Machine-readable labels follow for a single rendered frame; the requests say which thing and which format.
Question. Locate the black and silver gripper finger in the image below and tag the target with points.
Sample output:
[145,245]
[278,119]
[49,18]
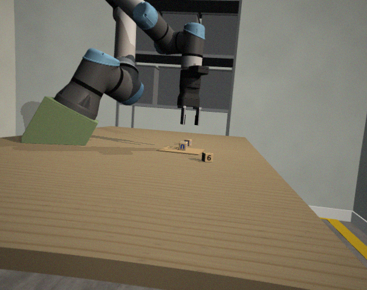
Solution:
[197,117]
[183,116]

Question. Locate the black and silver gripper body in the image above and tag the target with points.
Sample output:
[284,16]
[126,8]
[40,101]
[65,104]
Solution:
[190,80]

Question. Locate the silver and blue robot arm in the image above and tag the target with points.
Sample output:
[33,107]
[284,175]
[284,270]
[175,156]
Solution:
[99,73]

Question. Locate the tan flat mat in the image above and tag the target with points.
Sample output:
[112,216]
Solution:
[189,151]

